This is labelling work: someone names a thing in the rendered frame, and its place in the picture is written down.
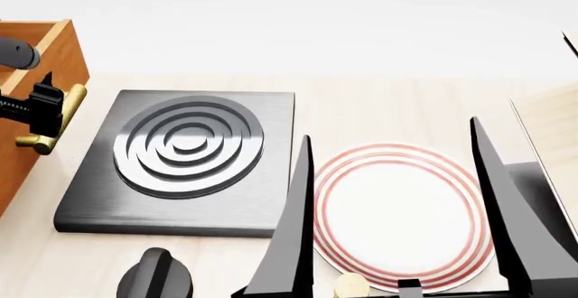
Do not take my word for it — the black square stove burner plate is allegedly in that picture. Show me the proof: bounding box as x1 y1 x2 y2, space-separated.
52 89 296 238

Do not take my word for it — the wooden cabinet box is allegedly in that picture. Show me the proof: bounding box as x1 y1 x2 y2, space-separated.
0 19 90 217

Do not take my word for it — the white plate with red rings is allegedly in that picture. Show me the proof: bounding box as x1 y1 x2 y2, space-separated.
312 144 496 294

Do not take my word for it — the black stove knob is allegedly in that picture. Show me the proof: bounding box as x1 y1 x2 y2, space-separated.
116 247 194 298

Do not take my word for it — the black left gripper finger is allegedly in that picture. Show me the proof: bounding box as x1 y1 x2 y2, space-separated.
29 70 65 109
28 107 63 139

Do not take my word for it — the brass drawer handle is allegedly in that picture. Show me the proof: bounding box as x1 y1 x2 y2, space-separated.
14 83 89 156

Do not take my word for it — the dark thin panel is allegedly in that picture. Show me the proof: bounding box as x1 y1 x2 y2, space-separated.
561 30 578 59

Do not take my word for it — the cream round cap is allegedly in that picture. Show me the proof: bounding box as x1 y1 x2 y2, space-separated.
333 273 371 298

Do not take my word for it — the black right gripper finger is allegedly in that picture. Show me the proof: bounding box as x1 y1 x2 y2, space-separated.
230 134 316 298
469 116 578 298

